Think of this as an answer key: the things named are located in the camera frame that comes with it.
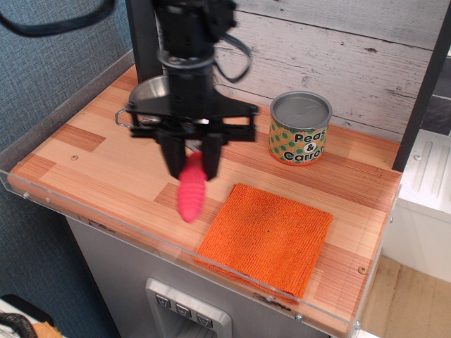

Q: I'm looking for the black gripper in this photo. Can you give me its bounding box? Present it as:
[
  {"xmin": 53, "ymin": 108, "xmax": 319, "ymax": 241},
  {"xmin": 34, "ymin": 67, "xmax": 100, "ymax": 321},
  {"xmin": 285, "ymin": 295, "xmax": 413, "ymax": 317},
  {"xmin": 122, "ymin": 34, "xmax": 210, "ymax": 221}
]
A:
[{"xmin": 131, "ymin": 52, "xmax": 258, "ymax": 181}]

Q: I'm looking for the red handled metal spoon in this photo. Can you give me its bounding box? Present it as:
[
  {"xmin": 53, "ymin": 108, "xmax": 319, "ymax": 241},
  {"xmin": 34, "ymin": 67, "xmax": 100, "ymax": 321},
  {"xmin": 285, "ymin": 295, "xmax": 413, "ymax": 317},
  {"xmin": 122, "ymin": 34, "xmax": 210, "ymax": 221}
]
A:
[{"xmin": 178, "ymin": 151, "xmax": 207, "ymax": 223}]

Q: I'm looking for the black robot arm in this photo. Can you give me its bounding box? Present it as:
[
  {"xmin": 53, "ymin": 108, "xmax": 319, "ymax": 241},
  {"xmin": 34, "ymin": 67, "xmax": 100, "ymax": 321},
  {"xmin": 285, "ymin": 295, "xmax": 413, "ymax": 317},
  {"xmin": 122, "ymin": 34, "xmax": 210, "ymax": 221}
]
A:
[{"xmin": 125, "ymin": 1, "xmax": 259, "ymax": 180}]

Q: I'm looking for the orange cloth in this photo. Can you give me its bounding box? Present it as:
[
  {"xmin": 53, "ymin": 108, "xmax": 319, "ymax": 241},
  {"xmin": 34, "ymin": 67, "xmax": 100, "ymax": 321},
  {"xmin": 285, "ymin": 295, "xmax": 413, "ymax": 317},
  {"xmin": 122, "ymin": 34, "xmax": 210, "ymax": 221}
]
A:
[{"xmin": 197, "ymin": 184, "xmax": 333, "ymax": 302}]

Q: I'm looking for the small steel pot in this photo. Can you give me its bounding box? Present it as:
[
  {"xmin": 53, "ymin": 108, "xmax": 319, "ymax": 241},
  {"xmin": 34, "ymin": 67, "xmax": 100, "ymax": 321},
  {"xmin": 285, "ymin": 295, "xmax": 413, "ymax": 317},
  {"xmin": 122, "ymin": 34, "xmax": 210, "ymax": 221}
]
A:
[{"xmin": 115, "ymin": 75, "xmax": 169, "ymax": 128}]

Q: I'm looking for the peas and carrots can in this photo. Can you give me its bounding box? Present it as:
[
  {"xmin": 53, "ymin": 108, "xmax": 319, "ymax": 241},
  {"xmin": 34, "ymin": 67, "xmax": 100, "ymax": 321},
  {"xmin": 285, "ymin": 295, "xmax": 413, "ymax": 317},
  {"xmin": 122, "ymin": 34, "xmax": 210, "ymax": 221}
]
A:
[{"xmin": 268, "ymin": 91, "xmax": 333, "ymax": 166}]

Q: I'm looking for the grey toy fridge cabinet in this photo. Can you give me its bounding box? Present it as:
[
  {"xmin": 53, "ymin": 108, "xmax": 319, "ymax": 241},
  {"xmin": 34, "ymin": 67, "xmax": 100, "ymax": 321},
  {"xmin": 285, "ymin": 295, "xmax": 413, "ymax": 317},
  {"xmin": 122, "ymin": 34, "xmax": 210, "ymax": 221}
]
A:
[{"xmin": 68, "ymin": 218, "xmax": 327, "ymax": 337}]

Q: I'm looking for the silver dispenser panel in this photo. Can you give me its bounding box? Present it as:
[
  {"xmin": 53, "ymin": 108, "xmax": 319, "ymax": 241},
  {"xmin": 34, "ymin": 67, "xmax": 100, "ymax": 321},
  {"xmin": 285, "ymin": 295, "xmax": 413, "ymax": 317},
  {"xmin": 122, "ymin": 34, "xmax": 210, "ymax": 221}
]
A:
[{"xmin": 145, "ymin": 278, "xmax": 233, "ymax": 337}]

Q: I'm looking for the clear acrylic edge guard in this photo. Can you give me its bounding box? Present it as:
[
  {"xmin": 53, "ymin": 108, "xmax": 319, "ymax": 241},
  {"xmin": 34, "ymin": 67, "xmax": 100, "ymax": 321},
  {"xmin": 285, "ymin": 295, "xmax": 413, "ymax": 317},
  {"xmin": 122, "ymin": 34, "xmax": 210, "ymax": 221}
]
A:
[{"xmin": 2, "ymin": 155, "xmax": 401, "ymax": 337}]

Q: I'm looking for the white toy sink unit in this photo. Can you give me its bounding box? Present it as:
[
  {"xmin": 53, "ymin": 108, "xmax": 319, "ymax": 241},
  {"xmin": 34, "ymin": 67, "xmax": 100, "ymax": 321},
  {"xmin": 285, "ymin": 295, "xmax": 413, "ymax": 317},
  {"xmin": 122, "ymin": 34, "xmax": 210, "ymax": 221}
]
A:
[{"xmin": 382, "ymin": 130, "xmax": 450, "ymax": 282}]

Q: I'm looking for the black orange object corner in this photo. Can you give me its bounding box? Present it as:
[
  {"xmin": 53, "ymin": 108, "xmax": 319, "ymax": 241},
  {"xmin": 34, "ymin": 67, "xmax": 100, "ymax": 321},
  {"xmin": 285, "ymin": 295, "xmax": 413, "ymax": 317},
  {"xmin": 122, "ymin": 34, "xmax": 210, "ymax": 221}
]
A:
[{"xmin": 1, "ymin": 294, "xmax": 63, "ymax": 338}]

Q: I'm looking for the dark vertical post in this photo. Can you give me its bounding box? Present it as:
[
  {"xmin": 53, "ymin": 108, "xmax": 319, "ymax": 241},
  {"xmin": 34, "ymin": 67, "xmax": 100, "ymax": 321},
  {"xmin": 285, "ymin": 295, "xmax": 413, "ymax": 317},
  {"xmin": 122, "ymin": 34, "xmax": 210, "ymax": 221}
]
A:
[{"xmin": 125, "ymin": 0, "xmax": 163, "ymax": 83}]

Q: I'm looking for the black cable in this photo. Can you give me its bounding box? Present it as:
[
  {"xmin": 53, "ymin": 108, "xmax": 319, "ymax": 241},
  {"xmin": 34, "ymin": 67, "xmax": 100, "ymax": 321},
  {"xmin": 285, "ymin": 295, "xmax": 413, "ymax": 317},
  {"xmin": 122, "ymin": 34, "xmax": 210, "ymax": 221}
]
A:
[{"xmin": 0, "ymin": 0, "xmax": 116, "ymax": 38}]

